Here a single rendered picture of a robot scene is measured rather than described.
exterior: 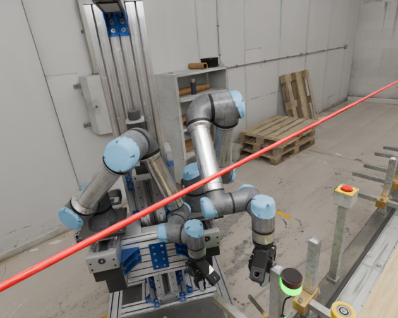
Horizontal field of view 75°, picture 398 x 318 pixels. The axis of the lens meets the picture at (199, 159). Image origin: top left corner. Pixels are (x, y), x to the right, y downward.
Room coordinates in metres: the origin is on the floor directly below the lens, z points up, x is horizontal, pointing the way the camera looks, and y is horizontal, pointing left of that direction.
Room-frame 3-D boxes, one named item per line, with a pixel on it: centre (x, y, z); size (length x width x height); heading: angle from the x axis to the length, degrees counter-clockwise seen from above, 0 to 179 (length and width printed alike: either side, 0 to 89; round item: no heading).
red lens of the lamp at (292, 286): (0.57, -0.24, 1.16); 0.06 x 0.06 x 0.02
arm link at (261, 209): (0.70, -0.19, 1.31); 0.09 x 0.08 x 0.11; 10
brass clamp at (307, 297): (0.75, -0.39, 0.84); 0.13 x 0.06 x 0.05; 130
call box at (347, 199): (0.93, -0.60, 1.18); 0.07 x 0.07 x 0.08; 40
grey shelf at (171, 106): (3.55, -0.02, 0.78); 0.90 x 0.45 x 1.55; 129
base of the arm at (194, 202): (1.20, 0.03, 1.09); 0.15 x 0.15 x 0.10
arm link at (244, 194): (0.80, -0.16, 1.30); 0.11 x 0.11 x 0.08; 10
